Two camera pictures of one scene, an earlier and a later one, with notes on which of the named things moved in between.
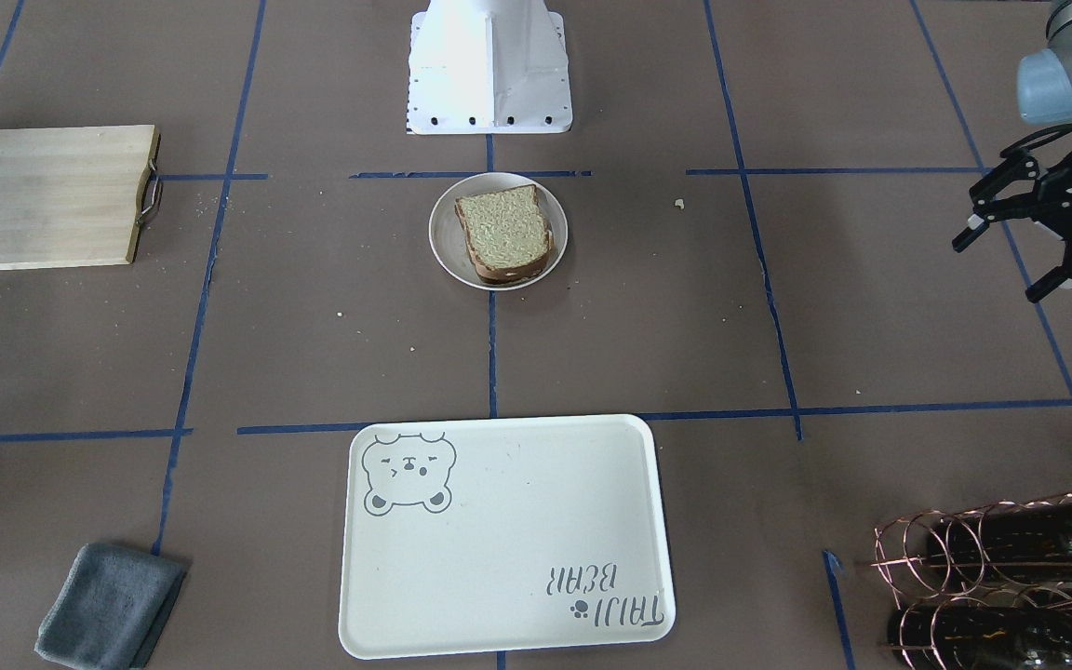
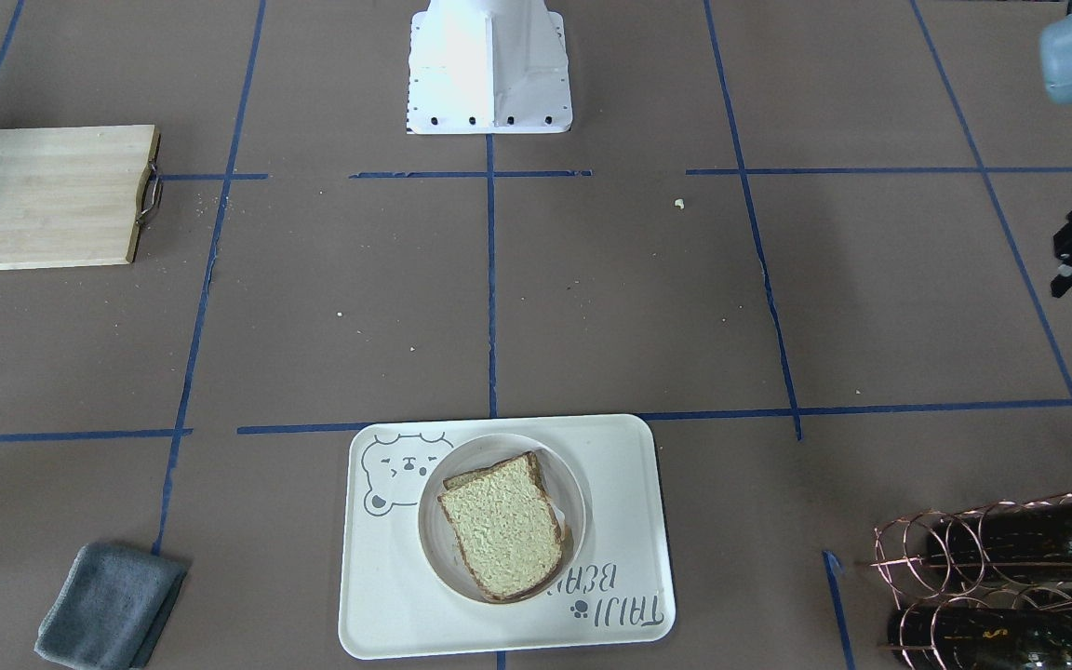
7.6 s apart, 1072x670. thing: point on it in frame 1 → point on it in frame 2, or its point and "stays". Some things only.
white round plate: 449,247 → 435,532
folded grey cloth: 111,609 stays
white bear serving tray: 502,533 stays
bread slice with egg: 509,261 → 567,550
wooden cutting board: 45,197 stays
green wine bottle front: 964,636 stays
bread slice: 506,227 → 508,527
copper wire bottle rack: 1042,584 stays
